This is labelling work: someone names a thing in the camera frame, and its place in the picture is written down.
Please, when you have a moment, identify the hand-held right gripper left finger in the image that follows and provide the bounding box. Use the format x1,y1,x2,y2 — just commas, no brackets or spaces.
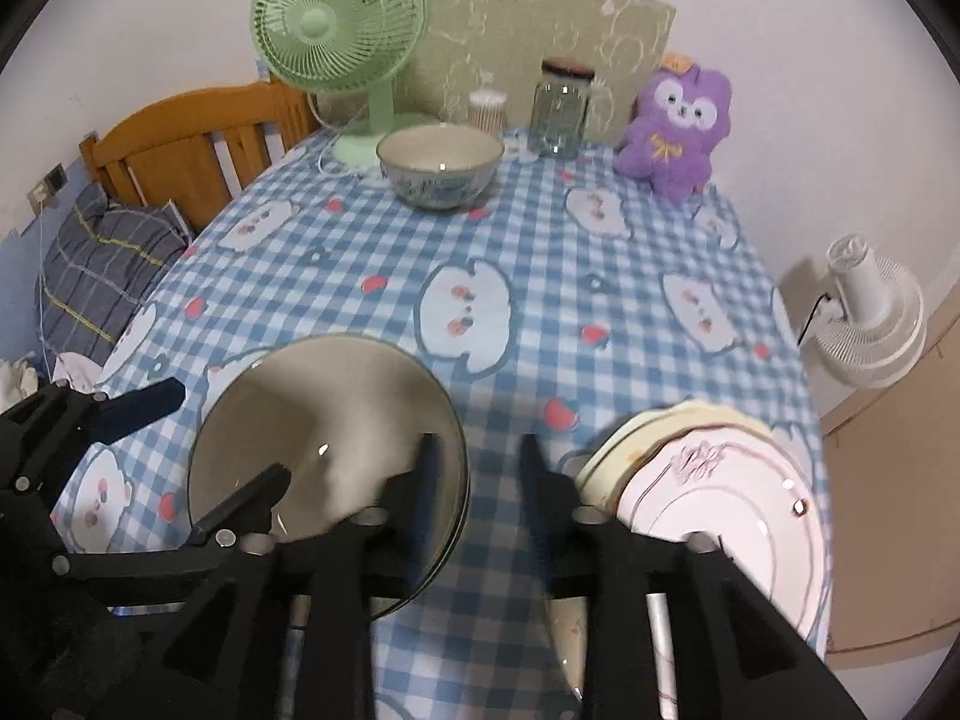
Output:
150,431,447,720

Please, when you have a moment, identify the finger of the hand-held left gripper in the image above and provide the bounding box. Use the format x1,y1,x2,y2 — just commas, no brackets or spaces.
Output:
182,463,293,550
94,379,187,442

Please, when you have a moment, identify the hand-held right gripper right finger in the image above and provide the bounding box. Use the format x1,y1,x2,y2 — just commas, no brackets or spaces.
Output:
520,433,867,720

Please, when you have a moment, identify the white plate with red rim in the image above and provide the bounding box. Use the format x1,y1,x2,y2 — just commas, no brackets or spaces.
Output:
615,420,822,642

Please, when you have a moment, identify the white crumpled cloth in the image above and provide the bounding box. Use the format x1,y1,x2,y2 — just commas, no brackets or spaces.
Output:
0,351,102,410

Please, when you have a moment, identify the grey plaid pillow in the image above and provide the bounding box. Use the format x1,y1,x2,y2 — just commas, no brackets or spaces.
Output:
37,181,197,368

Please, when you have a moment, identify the blue checked tablecloth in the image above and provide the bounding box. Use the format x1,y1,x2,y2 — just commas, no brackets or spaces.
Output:
49,124,833,720

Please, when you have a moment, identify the purple plush toy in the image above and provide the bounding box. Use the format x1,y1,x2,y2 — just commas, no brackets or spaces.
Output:
613,52,736,205

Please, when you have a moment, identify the glass jar with red lid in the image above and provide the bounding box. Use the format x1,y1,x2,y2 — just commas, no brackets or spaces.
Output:
530,58,597,160

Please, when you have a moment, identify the clear toothpick holder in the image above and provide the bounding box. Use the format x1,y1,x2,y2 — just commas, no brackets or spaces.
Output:
468,88,509,132

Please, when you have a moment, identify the beige wooden door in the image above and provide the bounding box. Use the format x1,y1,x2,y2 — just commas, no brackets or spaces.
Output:
776,255,960,672

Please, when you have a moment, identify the white standing fan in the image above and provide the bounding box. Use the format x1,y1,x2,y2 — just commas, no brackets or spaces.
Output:
795,234,929,389

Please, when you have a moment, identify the green desk fan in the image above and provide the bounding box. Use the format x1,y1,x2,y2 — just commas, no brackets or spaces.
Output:
250,0,430,170

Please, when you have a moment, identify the green printed mat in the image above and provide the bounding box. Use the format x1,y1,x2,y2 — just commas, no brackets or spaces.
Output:
409,0,677,143

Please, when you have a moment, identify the wall socket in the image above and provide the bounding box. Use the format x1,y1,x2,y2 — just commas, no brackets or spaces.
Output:
26,163,68,212

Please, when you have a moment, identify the white fan cord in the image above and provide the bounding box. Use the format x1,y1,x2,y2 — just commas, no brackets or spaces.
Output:
311,94,383,177

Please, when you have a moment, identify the black fan cable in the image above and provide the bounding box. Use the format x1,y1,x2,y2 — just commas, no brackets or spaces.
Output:
796,292,833,350

